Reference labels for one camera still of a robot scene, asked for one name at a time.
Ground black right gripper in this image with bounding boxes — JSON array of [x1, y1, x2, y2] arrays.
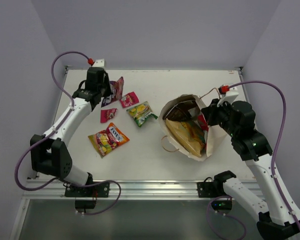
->
[[201, 97, 239, 138]]

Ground purple Fox's candy packet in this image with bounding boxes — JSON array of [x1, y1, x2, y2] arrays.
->
[[101, 76, 124, 108]]

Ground beige paper bag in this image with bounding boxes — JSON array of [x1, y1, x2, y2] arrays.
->
[[158, 88, 226, 162]]

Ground small pink candy packet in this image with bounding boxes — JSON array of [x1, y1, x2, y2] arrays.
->
[[100, 108, 118, 124]]

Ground pink snack packet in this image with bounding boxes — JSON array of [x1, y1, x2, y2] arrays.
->
[[119, 91, 140, 108]]

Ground dark brown snack packet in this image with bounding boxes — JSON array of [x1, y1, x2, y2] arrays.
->
[[162, 100, 200, 122]]

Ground green yellow snack packet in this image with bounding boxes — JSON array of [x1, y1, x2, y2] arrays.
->
[[126, 101, 158, 128]]

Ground orange Fox's candy packet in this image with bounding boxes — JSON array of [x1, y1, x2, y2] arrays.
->
[[88, 122, 130, 158]]

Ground red white snack packet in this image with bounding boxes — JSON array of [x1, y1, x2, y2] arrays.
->
[[197, 114, 209, 132]]

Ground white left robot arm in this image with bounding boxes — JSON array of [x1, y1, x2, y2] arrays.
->
[[30, 67, 112, 197]]

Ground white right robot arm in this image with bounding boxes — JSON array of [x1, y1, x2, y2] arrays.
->
[[201, 99, 300, 240]]

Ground tan yellow snack packet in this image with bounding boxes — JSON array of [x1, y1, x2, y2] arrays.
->
[[165, 119, 206, 158]]

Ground black right control box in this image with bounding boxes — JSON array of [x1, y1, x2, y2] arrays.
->
[[210, 199, 233, 211]]

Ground black control box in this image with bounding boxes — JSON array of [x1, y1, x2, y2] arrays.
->
[[210, 199, 233, 211], [74, 199, 97, 212]]

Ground black left control box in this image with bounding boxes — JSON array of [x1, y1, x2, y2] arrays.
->
[[74, 199, 97, 212]]

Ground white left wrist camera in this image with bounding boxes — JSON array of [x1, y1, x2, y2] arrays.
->
[[87, 58, 106, 68]]

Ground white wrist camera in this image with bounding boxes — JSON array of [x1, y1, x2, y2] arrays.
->
[[87, 58, 106, 68], [217, 85, 239, 107]]

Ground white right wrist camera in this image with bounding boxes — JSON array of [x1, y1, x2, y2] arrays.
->
[[217, 85, 239, 107]]

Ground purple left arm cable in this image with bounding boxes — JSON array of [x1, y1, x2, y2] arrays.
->
[[14, 50, 95, 192]]

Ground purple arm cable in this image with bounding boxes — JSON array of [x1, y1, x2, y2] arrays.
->
[[227, 79, 300, 240], [14, 50, 95, 192]]

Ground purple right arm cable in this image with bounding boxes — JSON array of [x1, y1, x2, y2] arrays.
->
[[227, 79, 300, 240]]

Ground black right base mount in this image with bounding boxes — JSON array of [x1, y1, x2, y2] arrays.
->
[[196, 177, 225, 198]]

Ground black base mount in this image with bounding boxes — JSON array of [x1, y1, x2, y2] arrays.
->
[[196, 177, 225, 198], [63, 181, 110, 198]]

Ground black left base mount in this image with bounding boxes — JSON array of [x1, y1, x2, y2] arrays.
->
[[63, 181, 110, 198]]

